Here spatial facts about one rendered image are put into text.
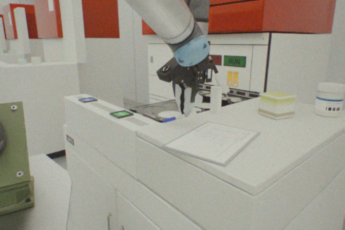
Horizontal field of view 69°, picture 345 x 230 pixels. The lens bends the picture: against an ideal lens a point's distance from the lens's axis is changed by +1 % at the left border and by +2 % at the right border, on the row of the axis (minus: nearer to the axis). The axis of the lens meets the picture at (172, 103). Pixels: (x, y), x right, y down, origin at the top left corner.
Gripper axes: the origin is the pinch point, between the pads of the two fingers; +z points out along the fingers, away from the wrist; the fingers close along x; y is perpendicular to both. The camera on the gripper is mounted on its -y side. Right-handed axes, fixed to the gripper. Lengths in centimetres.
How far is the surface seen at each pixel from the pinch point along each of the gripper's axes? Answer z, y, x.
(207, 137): 1.8, -4.6, -13.4
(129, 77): 63, 197, 352
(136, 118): 4.0, -7.5, 12.5
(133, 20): -38, 196, 335
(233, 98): 7, 47, 16
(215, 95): -3.3, 13.4, -0.5
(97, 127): 10.0, -13.9, 26.3
